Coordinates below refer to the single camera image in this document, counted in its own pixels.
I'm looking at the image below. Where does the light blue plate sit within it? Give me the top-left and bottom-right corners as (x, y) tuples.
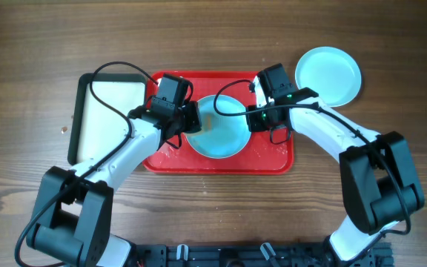
(185, 95), (251, 159)
(294, 47), (363, 107)

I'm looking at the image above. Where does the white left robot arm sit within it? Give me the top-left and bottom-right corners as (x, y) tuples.
(15, 101), (201, 266)

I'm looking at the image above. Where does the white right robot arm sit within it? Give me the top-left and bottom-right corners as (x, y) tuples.
(247, 85), (425, 266)

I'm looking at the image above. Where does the red plastic tray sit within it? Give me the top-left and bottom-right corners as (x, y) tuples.
(143, 70), (294, 175)

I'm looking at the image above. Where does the black tray with soapy water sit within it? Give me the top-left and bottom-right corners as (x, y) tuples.
(67, 73), (146, 165)

